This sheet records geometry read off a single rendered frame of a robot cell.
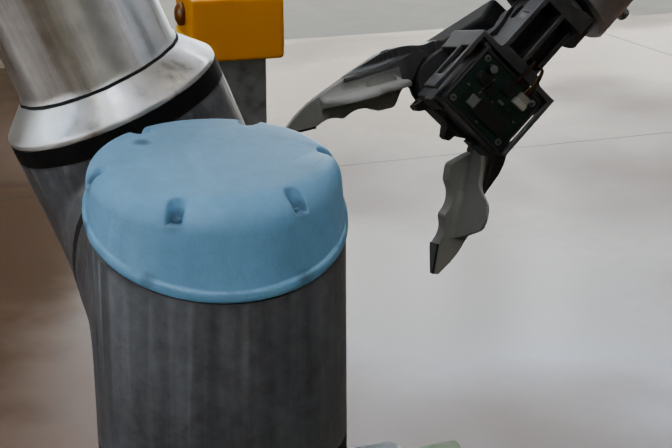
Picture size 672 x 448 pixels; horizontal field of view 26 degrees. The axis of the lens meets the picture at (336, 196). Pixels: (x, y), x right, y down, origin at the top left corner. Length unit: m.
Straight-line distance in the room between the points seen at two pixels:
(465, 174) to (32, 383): 2.45
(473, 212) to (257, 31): 0.87
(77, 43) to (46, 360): 2.63
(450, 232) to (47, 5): 0.33
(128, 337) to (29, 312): 3.03
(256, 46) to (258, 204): 1.09
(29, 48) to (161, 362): 0.24
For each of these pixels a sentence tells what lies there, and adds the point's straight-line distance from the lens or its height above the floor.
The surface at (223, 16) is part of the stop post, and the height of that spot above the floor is 1.06.
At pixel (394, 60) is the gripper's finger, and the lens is 1.03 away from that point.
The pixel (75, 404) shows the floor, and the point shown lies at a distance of 3.30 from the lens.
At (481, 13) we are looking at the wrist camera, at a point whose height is 1.19.
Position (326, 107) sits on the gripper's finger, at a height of 1.14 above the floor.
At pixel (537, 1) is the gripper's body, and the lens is 1.01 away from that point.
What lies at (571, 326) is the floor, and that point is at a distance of 3.72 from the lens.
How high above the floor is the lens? 1.37
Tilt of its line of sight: 17 degrees down
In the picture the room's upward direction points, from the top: straight up
